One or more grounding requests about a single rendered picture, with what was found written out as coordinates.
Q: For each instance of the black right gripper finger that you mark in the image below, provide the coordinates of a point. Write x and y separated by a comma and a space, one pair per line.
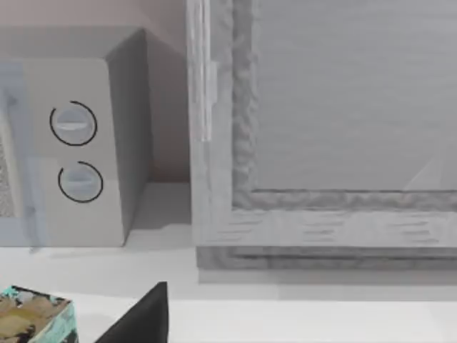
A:
146, 318

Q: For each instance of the teal and brown box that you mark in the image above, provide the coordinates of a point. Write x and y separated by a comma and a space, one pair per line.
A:
32, 314

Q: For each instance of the pale round microwave knob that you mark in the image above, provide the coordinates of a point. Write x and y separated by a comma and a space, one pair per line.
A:
73, 122
80, 181

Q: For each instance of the grey cabinet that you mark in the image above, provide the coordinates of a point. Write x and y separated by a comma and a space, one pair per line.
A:
221, 178

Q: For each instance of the pale microwave oven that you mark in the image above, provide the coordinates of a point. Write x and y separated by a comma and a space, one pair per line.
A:
89, 143

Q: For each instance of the grey cabinet door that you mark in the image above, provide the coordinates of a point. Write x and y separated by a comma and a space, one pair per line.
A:
357, 107

